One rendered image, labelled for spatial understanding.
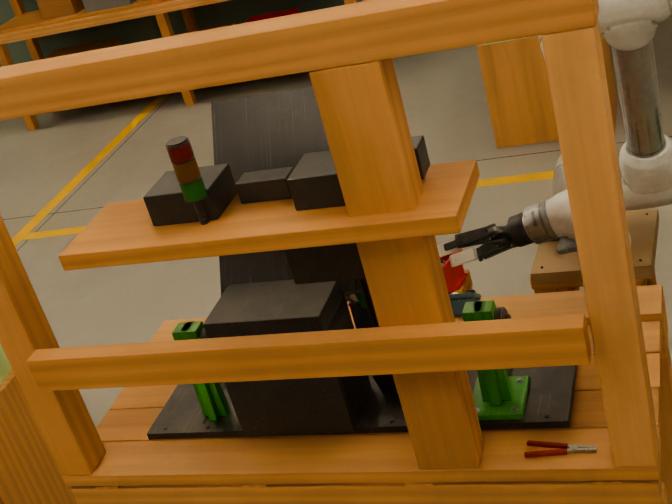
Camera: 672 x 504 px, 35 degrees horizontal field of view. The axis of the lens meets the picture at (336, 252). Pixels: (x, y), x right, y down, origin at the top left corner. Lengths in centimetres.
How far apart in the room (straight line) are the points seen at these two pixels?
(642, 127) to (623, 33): 33
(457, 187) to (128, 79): 69
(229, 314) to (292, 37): 81
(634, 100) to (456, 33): 104
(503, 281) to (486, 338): 268
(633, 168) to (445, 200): 103
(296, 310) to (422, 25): 83
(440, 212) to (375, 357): 37
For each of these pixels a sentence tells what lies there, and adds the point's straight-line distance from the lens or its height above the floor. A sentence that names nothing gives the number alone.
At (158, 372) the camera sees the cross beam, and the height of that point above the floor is 122.
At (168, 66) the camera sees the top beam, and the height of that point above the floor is 191.
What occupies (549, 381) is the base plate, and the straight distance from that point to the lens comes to 262.
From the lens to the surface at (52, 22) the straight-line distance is 866.
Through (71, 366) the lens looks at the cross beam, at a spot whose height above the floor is 125.
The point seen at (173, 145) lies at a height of 173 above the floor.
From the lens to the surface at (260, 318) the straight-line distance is 248.
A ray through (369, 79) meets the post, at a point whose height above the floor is 182.
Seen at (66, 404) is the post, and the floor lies 109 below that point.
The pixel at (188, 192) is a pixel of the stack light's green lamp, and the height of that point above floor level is 163.
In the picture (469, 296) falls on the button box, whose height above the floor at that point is 95.
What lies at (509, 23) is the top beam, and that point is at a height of 188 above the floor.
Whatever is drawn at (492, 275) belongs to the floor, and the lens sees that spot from 489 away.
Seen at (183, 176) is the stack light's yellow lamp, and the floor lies 166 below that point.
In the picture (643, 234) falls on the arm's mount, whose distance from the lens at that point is 318.
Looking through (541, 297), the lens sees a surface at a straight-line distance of 294.
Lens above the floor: 244
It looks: 27 degrees down
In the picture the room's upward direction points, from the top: 16 degrees counter-clockwise
